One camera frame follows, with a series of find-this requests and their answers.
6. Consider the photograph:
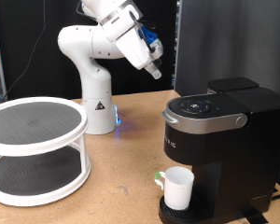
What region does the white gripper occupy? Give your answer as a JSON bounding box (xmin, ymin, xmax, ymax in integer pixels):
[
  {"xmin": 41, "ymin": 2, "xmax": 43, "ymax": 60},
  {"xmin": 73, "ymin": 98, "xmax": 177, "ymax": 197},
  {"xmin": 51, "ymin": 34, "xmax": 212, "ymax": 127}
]
[{"xmin": 104, "ymin": 7, "xmax": 163, "ymax": 80}]

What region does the white mug with green tape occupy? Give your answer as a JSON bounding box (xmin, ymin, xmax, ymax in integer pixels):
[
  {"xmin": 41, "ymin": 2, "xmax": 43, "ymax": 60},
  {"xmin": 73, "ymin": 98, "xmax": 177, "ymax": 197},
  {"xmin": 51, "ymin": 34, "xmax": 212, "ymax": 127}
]
[{"xmin": 154, "ymin": 165, "xmax": 195, "ymax": 211}]

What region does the black Keurig coffee machine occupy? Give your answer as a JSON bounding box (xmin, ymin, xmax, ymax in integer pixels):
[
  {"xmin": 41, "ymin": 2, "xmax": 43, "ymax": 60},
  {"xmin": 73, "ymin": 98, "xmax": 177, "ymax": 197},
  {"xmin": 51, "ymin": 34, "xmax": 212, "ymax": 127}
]
[{"xmin": 159, "ymin": 77, "xmax": 280, "ymax": 224}]

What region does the perforated metal rack strip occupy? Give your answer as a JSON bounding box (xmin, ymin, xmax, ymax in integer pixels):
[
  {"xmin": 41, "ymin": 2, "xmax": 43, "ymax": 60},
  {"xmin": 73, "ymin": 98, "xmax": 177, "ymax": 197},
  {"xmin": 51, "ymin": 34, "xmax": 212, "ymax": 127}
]
[{"xmin": 172, "ymin": 0, "xmax": 182, "ymax": 91}]

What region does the dark grey partition panel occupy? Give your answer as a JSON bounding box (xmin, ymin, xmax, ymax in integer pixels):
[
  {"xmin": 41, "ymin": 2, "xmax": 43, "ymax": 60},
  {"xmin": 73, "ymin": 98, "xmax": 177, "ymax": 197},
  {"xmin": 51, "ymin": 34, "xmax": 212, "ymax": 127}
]
[{"xmin": 174, "ymin": 0, "xmax": 280, "ymax": 194}]

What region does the white two-tier turntable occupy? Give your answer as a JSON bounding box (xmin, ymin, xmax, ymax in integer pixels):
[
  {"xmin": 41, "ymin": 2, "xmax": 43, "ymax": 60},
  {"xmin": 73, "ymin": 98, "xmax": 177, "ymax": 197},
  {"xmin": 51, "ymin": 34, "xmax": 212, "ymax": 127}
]
[{"xmin": 0, "ymin": 96, "xmax": 92, "ymax": 207}]

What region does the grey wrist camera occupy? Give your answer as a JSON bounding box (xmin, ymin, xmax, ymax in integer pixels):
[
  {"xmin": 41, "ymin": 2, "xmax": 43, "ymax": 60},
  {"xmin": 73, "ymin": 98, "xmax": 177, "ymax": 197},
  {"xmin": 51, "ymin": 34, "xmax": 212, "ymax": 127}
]
[{"xmin": 139, "ymin": 25, "xmax": 164, "ymax": 61}]

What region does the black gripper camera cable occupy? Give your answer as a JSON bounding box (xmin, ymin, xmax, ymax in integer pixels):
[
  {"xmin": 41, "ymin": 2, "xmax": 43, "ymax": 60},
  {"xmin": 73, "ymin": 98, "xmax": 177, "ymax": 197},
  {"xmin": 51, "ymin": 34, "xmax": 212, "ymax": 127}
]
[{"xmin": 76, "ymin": 0, "xmax": 157, "ymax": 54}]

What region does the thin black hanging cable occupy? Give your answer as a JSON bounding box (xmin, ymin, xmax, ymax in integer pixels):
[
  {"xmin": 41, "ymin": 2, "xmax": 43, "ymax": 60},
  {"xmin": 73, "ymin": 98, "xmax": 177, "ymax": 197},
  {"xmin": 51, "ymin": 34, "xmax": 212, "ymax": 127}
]
[{"xmin": 4, "ymin": 0, "xmax": 47, "ymax": 101}]

